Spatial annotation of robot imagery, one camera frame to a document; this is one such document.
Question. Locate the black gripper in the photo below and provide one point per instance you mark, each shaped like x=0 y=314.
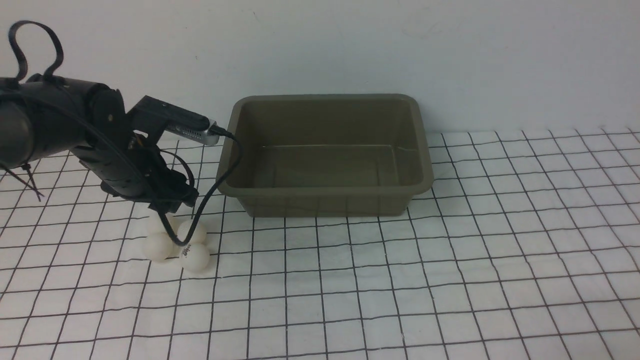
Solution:
x=140 y=175

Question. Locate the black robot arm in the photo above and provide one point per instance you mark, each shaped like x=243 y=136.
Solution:
x=40 y=118

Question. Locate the white ping-pong ball with logo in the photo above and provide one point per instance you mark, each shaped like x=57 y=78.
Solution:
x=194 y=257

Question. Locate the olive green plastic bin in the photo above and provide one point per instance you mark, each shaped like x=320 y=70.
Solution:
x=307 y=156

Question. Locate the white black-grid tablecloth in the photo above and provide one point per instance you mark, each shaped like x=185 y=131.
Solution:
x=526 y=248

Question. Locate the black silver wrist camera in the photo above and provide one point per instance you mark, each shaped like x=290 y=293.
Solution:
x=153 y=117

